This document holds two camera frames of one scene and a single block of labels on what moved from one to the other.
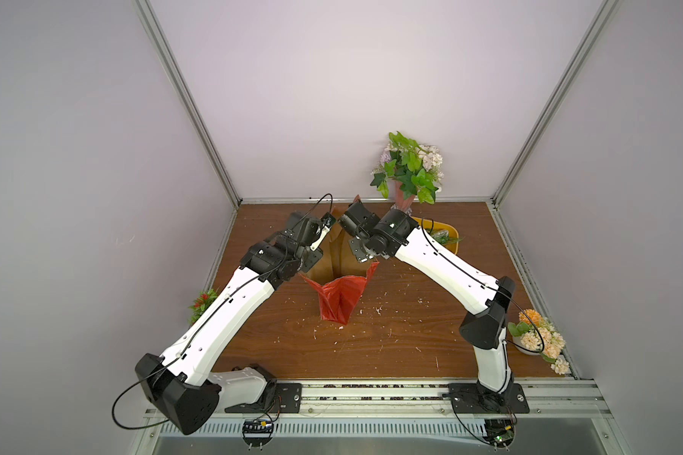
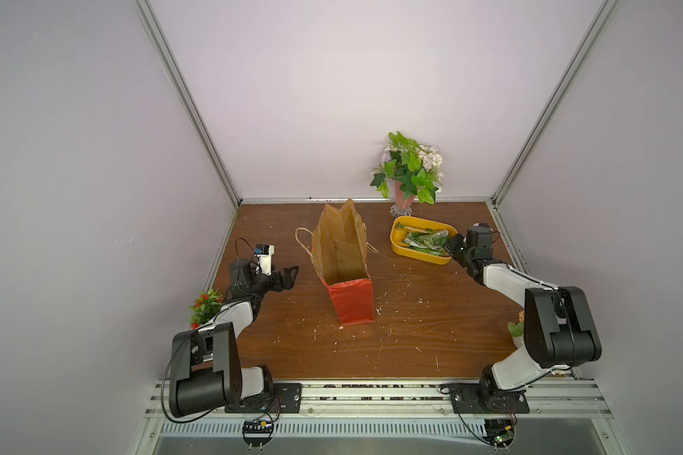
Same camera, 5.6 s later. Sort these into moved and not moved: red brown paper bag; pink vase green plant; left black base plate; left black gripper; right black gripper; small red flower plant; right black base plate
Moved: right black gripper; red brown paper bag; left black gripper
Not moved: right black base plate; small red flower plant; left black base plate; pink vase green plant
